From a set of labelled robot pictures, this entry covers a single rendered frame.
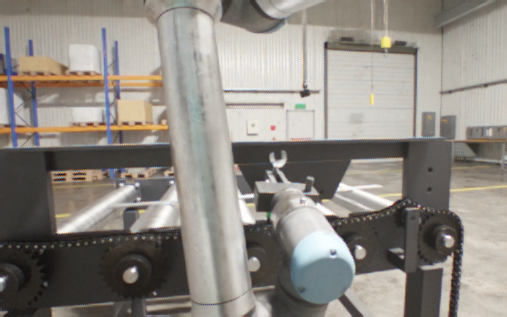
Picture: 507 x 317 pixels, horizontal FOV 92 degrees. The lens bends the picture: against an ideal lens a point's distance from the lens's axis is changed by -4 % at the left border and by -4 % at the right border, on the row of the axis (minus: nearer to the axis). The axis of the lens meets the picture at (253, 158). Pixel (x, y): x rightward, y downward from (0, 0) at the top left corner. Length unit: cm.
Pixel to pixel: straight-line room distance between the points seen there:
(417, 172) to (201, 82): 76
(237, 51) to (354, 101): 504
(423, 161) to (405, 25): 1266
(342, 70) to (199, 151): 1101
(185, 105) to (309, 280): 28
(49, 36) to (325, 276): 1152
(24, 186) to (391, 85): 1217
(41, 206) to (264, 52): 995
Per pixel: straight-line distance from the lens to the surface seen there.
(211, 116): 35
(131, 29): 1078
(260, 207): 54
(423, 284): 106
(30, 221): 85
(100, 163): 78
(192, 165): 33
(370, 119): 1166
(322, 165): 78
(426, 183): 98
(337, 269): 39
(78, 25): 1137
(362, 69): 1173
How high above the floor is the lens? 118
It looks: 5 degrees down
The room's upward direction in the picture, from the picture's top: 1 degrees counter-clockwise
